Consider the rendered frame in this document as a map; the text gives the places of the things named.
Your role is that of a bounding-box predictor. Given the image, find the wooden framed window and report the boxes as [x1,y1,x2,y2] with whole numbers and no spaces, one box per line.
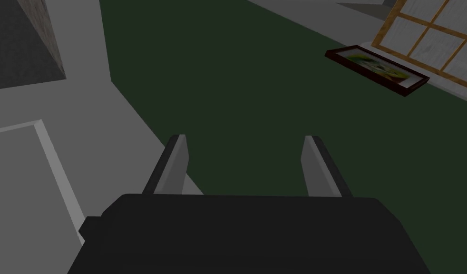
[370,0,467,93]

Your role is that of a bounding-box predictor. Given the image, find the dark framed picture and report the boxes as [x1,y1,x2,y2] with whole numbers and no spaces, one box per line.
[324,45,431,98]

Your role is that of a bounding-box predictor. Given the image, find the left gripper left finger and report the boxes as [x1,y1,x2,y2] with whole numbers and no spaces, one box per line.
[142,134,190,196]

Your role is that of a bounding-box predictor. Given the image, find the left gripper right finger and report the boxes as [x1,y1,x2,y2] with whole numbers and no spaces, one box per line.
[300,135,354,198]

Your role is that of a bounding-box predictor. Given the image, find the grey door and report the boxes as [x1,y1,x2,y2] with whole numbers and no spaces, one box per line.
[0,119,86,274]

